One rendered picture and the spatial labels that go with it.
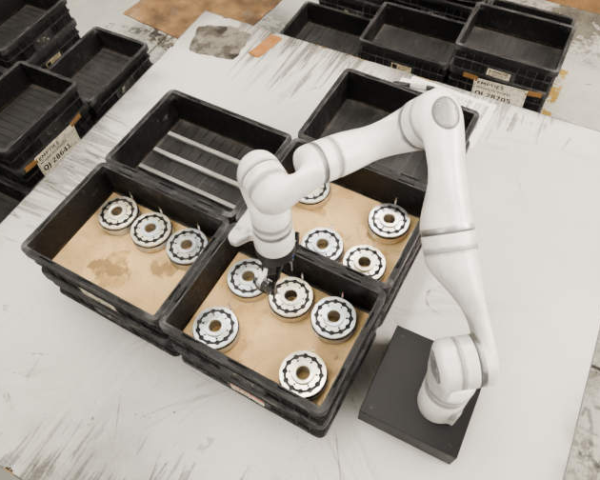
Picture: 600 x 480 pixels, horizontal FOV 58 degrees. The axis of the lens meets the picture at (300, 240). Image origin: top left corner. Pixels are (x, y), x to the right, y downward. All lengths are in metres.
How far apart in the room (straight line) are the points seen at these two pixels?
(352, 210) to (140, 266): 0.55
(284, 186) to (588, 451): 1.66
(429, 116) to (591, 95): 2.32
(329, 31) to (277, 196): 2.11
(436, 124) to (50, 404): 1.08
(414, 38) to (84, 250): 1.78
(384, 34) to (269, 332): 1.75
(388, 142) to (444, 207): 0.15
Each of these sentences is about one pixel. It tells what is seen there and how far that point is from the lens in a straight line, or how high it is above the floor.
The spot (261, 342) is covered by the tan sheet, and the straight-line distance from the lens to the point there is 1.23.
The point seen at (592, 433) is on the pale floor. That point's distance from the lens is 2.23.
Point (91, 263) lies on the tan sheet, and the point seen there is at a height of 0.83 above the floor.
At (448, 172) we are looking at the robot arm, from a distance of 0.92.
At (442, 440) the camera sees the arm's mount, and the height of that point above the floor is 0.77.
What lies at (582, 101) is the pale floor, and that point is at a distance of 3.14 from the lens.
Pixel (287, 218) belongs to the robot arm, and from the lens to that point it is 0.88.
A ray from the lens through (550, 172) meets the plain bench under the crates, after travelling 1.77.
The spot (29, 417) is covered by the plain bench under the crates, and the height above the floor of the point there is 0.70.
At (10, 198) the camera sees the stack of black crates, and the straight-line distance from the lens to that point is 2.46.
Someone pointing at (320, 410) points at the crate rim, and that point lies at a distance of 1.07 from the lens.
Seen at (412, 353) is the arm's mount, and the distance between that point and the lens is 1.28.
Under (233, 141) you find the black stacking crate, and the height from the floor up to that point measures 0.83.
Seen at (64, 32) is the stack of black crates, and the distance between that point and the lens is 2.77.
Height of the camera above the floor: 1.97
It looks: 58 degrees down
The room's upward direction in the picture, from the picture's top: 4 degrees counter-clockwise
